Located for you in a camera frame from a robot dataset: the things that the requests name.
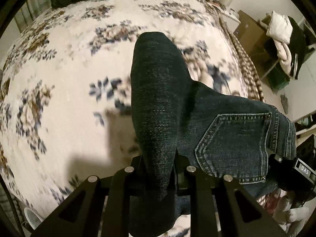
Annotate dark blue denim pants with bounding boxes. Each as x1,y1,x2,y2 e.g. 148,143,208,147
129,32,296,236

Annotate white gloved right hand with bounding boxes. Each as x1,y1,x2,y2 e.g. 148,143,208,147
273,195,309,237

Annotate floral cream bed blanket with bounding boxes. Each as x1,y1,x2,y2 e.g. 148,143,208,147
1,0,264,219

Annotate black garment on chair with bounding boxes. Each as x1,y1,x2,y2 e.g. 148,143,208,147
288,17,308,80

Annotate white padded jacket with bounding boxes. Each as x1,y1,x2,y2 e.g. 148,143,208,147
266,11,293,76

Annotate brown cardboard box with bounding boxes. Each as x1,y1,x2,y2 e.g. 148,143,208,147
234,10,269,55

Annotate white bedside cabinet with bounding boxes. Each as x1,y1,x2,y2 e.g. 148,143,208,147
217,6,241,32

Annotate metal frame chair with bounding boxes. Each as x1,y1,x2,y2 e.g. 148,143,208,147
258,38,290,93

